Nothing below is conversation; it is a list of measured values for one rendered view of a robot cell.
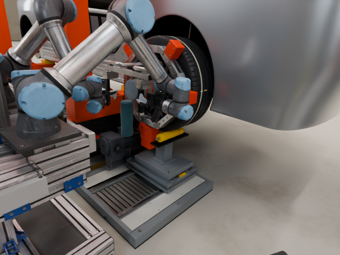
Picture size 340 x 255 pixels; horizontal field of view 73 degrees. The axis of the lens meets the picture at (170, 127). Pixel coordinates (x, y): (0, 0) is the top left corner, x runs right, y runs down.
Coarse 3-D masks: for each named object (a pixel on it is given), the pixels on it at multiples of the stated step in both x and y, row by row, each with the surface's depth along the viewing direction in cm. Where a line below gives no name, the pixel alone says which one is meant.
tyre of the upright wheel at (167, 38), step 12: (156, 36) 150; (168, 36) 147; (180, 36) 162; (192, 48) 146; (180, 60) 140; (192, 60) 139; (204, 60) 148; (192, 72) 137; (204, 72) 145; (192, 84) 139; (204, 84) 145; (204, 96) 148; (204, 108) 157; (180, 120) 152; (192, 120) 159
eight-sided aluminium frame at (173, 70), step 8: (152, 48) 143; (160, 48) 138; (168, 64) 137; (176, 64) 138; (176, 72) 134; (136, 104) 174; (136, 112) 170; (144, 120) 166; (160, 120) 153; (168, 120) 149; (160, 128) 159
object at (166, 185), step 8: (128, 160) 197; (136, 168) 191; (144, 168) 190; (192, 168) 195; (144, 176) 186; (152, 176) 178; (160, 176) 179; (176, 176) 183; (184, 176) 181; (192, 176) 191; (160, 184) 173; (168, 184) 169; (176, 184) 176; (168, 192) 172
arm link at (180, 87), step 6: (180, 78) 104; (186, 78) 105; (168, 84) 109; (174, 84) 107; (180, 84) 103; (186, 84) 103; (168, 90) 110; (174, 90) 106; (180, 90) 104; (186, 90) 104; (174, 96) 107; (180, 96) 105; (186, 96) 105; (180, 102) 106; (186, 102) 107
